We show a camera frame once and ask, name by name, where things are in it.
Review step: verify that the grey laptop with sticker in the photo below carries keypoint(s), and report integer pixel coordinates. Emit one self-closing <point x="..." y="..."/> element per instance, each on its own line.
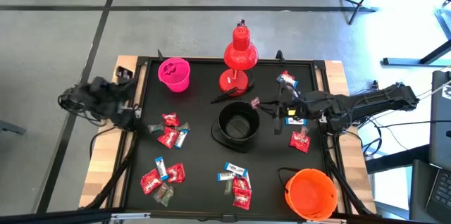
<point x="440" y="129"/>

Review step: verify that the black frame clamp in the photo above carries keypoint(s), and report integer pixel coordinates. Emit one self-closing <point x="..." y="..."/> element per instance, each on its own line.
<point x="280" y="56"/>
<point x="160" y="56"/>

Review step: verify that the grey furniture foot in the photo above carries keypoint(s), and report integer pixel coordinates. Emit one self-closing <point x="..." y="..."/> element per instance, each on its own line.
<point x="12" y="127"/>

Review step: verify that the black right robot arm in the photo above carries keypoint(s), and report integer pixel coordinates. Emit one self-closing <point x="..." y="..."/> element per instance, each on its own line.
<point x="370" y="102"/>

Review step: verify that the pink plastic bucket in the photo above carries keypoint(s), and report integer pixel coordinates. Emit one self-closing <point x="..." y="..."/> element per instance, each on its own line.
<point x="174" y="85"/>

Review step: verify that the red desk lamp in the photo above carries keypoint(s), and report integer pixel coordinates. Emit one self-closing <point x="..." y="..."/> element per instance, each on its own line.
<point x="241" y="55"/>

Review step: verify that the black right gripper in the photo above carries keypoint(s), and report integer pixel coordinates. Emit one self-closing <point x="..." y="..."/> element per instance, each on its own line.
<point x="306" y="106"/>

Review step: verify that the black plastic bucket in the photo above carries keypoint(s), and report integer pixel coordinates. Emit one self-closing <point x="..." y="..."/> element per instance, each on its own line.
<point x="239" y="125"/>

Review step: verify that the dark grey laptop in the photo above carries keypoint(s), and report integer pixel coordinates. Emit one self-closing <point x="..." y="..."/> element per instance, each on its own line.
<point x="437" y="196"/>

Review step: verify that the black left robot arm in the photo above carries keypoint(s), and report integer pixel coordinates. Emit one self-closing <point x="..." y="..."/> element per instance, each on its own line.
<point x="95" y="100"/>

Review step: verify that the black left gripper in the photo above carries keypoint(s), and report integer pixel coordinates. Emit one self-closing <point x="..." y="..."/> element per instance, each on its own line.
<point x="125" y="85"/>

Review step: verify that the clear candy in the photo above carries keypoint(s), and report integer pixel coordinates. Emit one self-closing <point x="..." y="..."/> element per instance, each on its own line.
<point x="159" y="192"/>
<point x="228" y="187"/>
<point x="254" y="103"/>
<point x="184" y="126"/>
<point x="168" y="196"/>
<point x="303" y="131"/>
<point x="155" y="127"/>

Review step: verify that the black camera rig frame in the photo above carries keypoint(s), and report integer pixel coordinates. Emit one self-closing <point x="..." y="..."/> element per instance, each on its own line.
<point x="53" y="217"/>

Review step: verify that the red Skittles packet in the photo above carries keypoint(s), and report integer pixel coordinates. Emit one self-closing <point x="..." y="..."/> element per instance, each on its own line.
<point x="286" y="74"/>
<point x="241" y="183"/>
<point x="242" y="198"/>
<point x="175" y="173"/>
<point x="299" y="142"/>
<point x="151" y="181"/>
<point x="168" y="137"/>
<point x="171" y="119"/>

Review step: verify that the orange plastic bucket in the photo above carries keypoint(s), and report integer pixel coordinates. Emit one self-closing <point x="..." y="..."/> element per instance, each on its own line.
<point x="310" y="194"/>

